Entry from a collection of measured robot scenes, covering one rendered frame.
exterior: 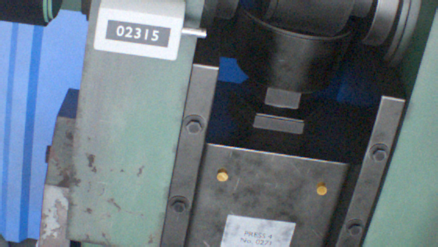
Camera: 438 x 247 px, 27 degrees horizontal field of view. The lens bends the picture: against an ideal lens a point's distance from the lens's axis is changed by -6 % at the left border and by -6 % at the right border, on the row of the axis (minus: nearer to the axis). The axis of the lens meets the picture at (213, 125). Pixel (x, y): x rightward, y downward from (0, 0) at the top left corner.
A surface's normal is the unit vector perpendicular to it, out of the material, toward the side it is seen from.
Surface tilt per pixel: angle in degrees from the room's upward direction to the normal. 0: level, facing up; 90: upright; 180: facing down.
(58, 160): 31
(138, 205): 90
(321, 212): 90
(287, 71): 99
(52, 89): 90
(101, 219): 90
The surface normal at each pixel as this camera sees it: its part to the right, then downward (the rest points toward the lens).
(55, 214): 0.04, 0.25
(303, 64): 0.06, 0.66
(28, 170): 0.78, 0.43
